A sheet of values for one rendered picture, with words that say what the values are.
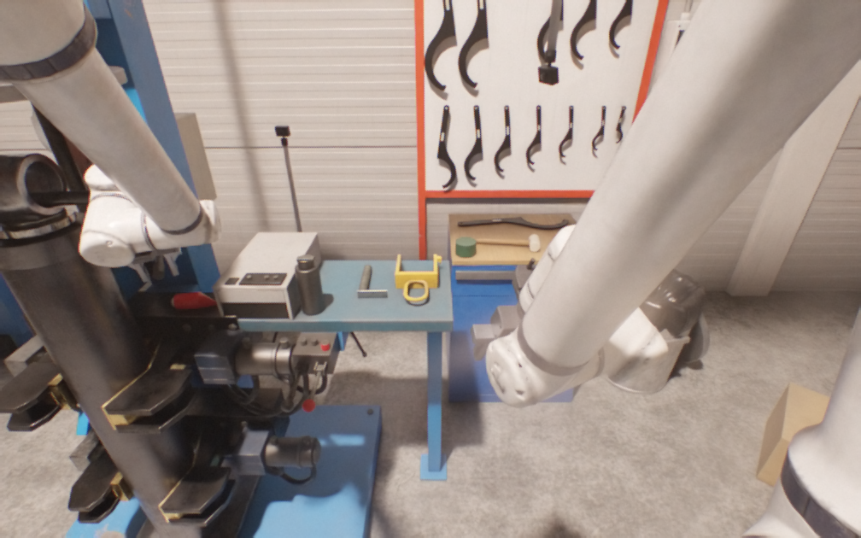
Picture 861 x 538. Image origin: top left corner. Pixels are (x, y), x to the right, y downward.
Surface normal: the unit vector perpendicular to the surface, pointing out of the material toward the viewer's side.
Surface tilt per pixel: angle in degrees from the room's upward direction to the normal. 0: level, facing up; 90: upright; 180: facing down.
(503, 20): 90
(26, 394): 0
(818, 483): 53
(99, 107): 123
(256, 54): 90
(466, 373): 90
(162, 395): 0
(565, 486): 0
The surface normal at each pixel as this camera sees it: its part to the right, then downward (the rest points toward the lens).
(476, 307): 0.00, 0.50
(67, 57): 0.79, 0.61
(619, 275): -0.35, 0.67
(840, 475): -0.98, -0.15
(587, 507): 0.00, -0.87
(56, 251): 0.77, 0.32
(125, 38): 1.00, 0.00
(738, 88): -0.59, 0.55
